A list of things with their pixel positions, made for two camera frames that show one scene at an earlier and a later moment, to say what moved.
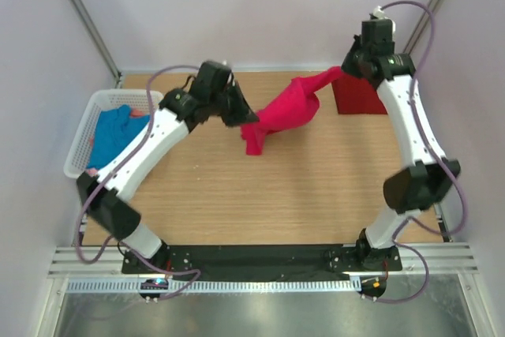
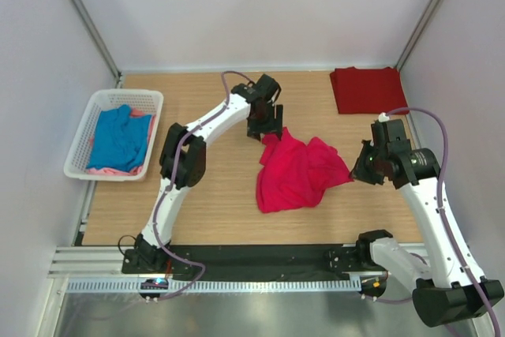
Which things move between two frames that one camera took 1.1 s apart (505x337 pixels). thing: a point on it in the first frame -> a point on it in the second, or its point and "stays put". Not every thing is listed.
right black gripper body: (352, 61) -> (368, 166)
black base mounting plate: (232, 260) stays put
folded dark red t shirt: (357, 96) stays put
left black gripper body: (215, 101) -> (269, 121)
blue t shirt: (114, 129) stays put
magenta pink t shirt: (295, 105) -> (295, 176)
